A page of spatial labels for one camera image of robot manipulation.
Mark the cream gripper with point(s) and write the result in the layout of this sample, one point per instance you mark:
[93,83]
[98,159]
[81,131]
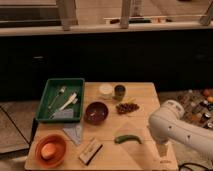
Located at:
[162,149]

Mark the green pepper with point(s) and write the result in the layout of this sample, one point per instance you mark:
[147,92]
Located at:
[123,138]

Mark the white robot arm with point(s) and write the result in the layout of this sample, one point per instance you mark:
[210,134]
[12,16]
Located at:
[165,123]

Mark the purple bowl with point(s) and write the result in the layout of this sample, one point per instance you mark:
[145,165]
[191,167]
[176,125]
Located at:
[96,113]

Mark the orange bowl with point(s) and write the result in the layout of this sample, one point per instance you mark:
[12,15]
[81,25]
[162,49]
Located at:
[58,158]

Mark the bunch of dark grapes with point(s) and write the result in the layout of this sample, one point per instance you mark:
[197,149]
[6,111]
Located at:
[125,108]

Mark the spice jar rack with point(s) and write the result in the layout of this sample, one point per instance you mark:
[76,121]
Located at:
[198,110]

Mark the yellow banana piece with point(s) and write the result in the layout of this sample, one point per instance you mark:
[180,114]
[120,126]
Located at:
[130,100]

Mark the wooden block eraser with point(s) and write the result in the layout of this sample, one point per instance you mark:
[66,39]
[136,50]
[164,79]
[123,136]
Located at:
[90,151]

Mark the dark green can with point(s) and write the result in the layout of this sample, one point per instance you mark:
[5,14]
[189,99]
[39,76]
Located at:
[119,91]

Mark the grey folded cloth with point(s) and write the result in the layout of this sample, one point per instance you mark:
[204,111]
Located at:
[74,132]

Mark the grey cloth in tray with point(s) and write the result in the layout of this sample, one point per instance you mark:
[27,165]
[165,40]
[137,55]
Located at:
[63,114]

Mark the white spatula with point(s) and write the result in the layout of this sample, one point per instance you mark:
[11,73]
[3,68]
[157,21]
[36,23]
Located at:
[69,101]

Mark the green plastic tray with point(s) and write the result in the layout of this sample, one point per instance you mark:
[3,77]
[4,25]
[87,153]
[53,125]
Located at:
[51,89]

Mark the orange fruit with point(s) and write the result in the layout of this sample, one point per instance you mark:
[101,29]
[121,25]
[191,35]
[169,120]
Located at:
[48,151]

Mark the metal fork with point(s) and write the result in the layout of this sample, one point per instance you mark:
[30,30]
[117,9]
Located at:
[60,92]

